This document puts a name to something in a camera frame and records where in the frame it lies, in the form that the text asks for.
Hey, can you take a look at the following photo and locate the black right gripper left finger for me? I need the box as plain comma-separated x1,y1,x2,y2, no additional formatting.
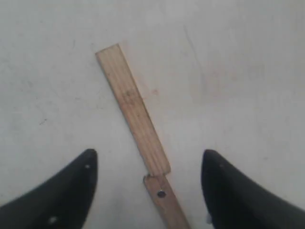
0,149,98,229

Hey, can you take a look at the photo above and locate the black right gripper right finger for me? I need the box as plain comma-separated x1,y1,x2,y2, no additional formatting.
201,149,305,229

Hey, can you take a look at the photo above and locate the light wood slat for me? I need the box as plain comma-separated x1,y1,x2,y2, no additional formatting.
96,44,171,176

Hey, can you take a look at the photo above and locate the darker wood slat with screws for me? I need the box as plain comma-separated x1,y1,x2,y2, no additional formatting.
143,175,190,229

